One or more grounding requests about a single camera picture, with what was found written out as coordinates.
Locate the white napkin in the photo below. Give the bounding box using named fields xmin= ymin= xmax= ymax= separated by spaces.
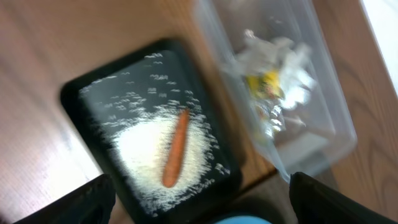
xmin=224 ymin=29 xmax=317 ymax=111

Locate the clear plastic bin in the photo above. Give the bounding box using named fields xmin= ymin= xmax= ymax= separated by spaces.
xmin=194 ymin=0 xmax=357 ymax=180

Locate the dark blue plate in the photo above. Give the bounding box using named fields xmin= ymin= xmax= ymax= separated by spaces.
xmin=215 ymin=215 xmax=271 ymax=224

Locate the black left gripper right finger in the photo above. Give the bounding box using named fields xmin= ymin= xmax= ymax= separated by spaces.
xmin=289 ymin=172 xmax=397 ymax=224

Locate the black tray bin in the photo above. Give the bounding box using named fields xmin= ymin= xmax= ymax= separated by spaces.
xmin=60 ymin=39 xmax=242 ymax=223

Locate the orange carrot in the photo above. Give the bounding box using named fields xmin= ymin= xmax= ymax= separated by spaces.
xmin=162 ymin=109 xmax=190 ymax=188

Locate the white rice pile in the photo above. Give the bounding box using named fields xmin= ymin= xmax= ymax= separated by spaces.
xmin=79 ymin=52 xmax=231 ymax=215

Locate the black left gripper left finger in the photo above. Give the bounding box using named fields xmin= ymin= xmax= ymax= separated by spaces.
xmin=15 ymin=174 xmax=116 ymax=224

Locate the foil wrapper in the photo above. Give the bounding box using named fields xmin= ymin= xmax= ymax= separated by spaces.
xmin=244 ymin=70 xmax=285 ymax=139

